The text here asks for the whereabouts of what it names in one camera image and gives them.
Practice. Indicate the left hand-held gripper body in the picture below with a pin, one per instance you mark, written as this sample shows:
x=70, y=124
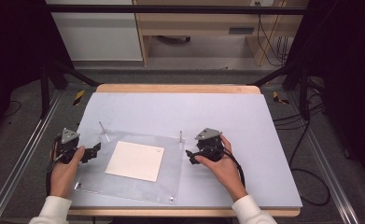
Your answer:
x=68, y=138

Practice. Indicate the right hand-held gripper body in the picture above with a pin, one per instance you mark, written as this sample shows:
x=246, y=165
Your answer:
x=209, y=144

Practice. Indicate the clear acrylic photo frame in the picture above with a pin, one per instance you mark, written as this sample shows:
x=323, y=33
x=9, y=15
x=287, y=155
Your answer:
x=171, y=174

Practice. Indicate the picture card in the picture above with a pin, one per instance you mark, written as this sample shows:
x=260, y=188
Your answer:
x=135, y=160

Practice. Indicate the person's left hand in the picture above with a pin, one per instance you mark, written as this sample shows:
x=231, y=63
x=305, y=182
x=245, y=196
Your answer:
x=63, y=177

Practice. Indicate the person's right hand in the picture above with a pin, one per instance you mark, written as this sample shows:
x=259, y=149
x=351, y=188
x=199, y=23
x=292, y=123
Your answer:
x=227, y=172

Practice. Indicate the pale foam board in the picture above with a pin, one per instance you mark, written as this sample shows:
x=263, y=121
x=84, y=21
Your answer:
x=186, y=115

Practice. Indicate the black metal stand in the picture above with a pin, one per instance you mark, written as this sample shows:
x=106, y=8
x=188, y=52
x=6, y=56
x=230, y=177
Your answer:
x=44, y=93
x=304, y=93

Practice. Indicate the wooden table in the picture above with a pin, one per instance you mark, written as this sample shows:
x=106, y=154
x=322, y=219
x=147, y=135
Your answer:
x=177, y=88

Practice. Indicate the dark curtain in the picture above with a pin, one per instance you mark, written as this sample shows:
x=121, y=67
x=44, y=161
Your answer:
x=348, y=62
x=12, y=46

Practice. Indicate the white cabinet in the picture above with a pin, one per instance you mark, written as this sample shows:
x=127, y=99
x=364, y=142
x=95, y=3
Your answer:
x=96, y=34

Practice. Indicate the light wooden desk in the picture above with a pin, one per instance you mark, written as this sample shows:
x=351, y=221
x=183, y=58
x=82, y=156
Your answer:
x=199, y=23

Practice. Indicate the black horizontal bar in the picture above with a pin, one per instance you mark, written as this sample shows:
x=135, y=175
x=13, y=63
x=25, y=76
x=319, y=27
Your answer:
x=171, y=9

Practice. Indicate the aluminium floor rail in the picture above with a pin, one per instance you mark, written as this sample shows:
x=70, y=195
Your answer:
x=21, y=155
x=323, y=161

